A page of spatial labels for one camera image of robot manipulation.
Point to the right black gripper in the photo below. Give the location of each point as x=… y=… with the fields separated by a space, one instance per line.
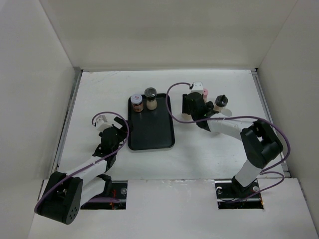
x=185 y=104

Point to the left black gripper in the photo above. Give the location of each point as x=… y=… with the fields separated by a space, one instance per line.
x=123 y=133

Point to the yellow-cap spice bottle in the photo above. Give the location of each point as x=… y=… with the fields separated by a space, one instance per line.
x=186 y=116

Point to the red-label white-lid jar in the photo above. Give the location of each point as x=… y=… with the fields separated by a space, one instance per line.
x=137 y=102

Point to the clear-lid pepper grinder bottle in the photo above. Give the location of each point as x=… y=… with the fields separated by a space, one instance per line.
x=150 y=94

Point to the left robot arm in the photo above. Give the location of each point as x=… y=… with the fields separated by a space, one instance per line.
x=67 y=192

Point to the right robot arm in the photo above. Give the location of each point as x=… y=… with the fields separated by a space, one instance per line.
x=260 y=142

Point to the pink-cap spice bottle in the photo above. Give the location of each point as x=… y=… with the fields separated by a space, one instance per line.
x=206 y=92

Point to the black-cap spice bottle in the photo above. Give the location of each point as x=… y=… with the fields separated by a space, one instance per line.
x=209 y=106

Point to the black-knob grinder bottle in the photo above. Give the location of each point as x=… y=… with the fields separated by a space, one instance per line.
x=221 y=102

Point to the black rectangular tray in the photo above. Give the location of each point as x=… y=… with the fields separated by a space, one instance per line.
x=151 y=129

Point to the silver-lid blue-label jar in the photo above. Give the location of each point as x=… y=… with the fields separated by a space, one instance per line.
x=226 y=112

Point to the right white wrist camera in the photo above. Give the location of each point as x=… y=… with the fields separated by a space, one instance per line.
x=197 y=87

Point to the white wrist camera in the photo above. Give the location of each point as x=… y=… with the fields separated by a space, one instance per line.
x=197 y=87
x=101 y=123

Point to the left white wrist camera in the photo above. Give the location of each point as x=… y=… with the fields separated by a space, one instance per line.
x=101 y=123

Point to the right metal side rail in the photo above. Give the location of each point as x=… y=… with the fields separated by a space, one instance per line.
x=283 y=138

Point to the metal side rail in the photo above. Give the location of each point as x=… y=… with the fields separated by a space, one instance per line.
x=67 y=119
x=283 y=138

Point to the left metal side rail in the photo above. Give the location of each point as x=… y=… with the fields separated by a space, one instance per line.
x=67 y=119

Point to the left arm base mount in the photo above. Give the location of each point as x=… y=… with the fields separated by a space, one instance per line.
x=102 y=193

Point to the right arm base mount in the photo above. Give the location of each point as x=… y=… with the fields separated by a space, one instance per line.
x=229 y=198

